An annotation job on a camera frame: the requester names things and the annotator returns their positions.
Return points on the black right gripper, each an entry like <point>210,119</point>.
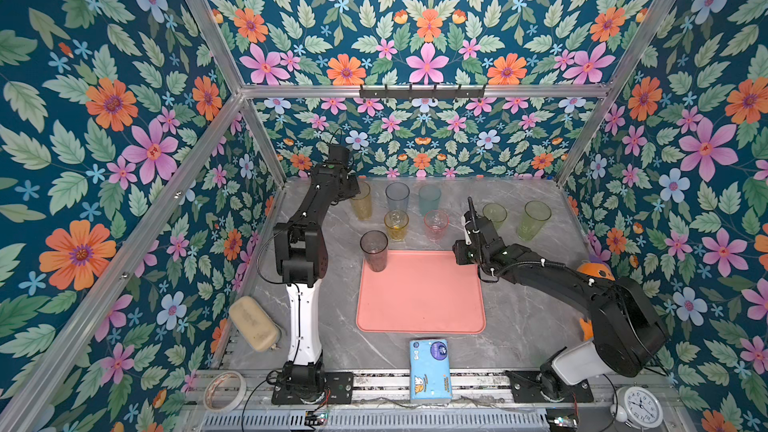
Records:
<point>459,247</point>

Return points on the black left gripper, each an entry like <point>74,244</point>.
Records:
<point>351,187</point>

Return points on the amber tall glass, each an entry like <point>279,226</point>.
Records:
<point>362,202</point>

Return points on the blue-grey tall glass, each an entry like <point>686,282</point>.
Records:
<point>397,196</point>

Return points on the dark grey tall glass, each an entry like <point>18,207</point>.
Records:
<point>374,245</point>

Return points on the pink plastic tray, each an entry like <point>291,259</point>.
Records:
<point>421,292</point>

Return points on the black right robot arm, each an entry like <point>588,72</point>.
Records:
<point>627,332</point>

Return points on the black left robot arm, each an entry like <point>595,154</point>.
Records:
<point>302,260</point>

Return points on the green short glass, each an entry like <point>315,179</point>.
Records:
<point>496,213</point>

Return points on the pink short glass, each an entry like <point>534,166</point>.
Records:
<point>436,223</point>

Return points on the light green tall glass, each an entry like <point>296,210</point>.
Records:
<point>535,215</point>

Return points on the teal tall glass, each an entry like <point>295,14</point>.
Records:
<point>429,197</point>

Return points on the yellow short glass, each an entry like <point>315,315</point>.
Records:
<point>396,223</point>

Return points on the blue tissue pack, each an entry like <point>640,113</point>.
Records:
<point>430,374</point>

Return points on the beige sponge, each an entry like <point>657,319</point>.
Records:
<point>255,326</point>

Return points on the white alarm clock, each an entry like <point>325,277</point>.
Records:
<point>637,407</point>

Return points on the masking tape roll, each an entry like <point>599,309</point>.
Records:
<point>225,392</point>

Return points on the black hook rail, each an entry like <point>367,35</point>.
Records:
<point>411,91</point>

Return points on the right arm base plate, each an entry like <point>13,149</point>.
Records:
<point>533,386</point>

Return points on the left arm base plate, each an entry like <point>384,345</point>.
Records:
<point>334,388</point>

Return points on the white ribbed cable duct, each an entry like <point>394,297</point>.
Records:
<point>378,420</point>

